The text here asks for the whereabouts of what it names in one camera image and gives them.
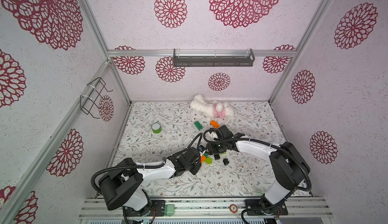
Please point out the long lime green lego brick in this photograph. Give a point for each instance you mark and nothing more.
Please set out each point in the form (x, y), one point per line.
(208, 160)

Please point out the black wire wall rack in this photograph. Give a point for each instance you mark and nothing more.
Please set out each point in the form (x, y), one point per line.
(88, 101)

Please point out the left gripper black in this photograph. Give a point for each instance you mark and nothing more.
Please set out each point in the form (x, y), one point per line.
(198, 166)

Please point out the black wall shelf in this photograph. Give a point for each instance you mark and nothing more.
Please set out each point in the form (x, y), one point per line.
(214, 61)

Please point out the white pink plush toy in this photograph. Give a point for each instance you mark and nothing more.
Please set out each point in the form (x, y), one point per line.
(214, 110)

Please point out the green connector block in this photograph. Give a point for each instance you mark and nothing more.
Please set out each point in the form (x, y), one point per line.
(169, 210)

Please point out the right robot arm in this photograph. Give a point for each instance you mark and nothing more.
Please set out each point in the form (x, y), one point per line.
(289, 167)

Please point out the green tape roll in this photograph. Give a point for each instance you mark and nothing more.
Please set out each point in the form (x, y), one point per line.
(156, 128)

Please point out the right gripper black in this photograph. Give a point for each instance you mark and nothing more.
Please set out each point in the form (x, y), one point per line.
(216, 149)

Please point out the metal base rail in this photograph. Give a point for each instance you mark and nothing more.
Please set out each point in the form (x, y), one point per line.
(230, 208)

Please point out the dark green lego brick back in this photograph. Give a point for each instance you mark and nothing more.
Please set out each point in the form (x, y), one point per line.
(198, 125)

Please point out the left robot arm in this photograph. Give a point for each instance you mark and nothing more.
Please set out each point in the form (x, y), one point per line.
(120, 185)

